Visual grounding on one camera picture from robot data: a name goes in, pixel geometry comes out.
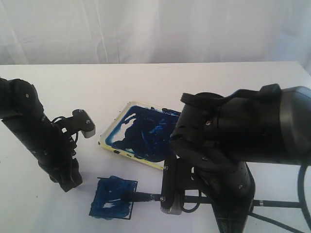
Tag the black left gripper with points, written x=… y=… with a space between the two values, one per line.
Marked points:
x=58 y=161

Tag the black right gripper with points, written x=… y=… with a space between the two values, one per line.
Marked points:
x=231 y=213

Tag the black paintbrush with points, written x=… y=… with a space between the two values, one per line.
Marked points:
x=132 y=196

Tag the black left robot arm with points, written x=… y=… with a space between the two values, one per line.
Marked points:
x=23 y=114

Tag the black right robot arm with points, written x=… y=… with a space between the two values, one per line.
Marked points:
x=216 y=137

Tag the white paint tray blue paint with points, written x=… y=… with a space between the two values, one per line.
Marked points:
x=141 y=132

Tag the white backdrop curtain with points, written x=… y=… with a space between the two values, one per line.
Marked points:
x=154 y=31

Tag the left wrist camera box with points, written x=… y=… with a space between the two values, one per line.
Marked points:
x=80 y=121

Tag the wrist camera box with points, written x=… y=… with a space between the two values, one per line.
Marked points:
x=80 y=121
x=181 y=188

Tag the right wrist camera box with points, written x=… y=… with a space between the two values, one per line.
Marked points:
x=181 y=188

